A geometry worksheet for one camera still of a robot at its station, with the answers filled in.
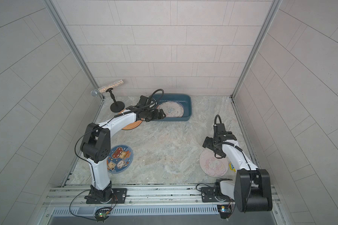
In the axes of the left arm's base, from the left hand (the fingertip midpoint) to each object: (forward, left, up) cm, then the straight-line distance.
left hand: (163, 114), depth 93 cm
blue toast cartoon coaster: (-26, +25, -10) cm, 37 cm away
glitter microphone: (+7, +43, +12) cm, 45 cm away
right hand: (-19, -30, -7) cm, 36 cm away
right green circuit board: (-51, -33, -10) cm, 62 cm away
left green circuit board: (-53, +25, -7) cm, 59 cm away
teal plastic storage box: (+18, -17, -6) cm, 26 cm away
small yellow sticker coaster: (-32, -41, -8) cm, 52 cm away
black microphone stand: (+14, +37, -9) cm, 41 cm away
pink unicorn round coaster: (-31, -30, -9) cm, 44 cm away
